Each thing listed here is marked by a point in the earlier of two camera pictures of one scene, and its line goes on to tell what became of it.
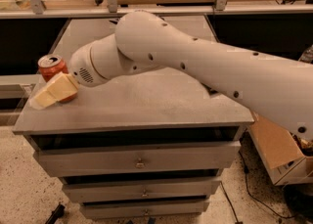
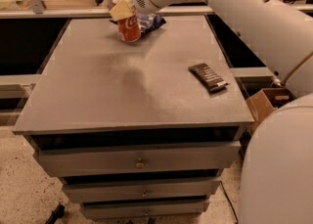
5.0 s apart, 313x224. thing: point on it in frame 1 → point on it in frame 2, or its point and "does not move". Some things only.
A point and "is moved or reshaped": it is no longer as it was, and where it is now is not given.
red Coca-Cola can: [51, 66] is moved or reshaped
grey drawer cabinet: [137, 147] does not move
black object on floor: [56, 213] does not move
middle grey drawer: [142, 191] does not move
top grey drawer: [141, 158] does not move
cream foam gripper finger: [58, 88] → [122, 10]
